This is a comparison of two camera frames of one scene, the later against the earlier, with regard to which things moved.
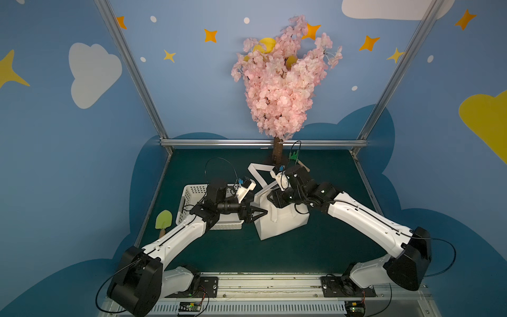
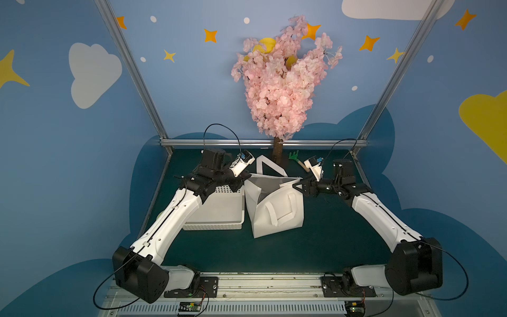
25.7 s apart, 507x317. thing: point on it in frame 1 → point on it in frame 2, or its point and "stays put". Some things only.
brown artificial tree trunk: (278, 151) stays put
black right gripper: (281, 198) → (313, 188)
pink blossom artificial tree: (282, 74) stays put
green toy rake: (294, 155) stays put
